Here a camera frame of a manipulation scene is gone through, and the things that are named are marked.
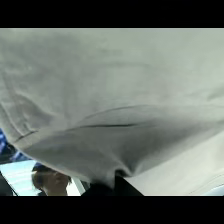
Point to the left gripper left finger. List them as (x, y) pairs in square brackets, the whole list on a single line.
[(98, 190)]

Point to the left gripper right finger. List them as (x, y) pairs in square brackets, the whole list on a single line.
[(128, 188)]

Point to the grey T-shirt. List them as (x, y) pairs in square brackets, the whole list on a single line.
[(110, 83)]

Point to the person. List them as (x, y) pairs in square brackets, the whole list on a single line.
[(51, 182)]

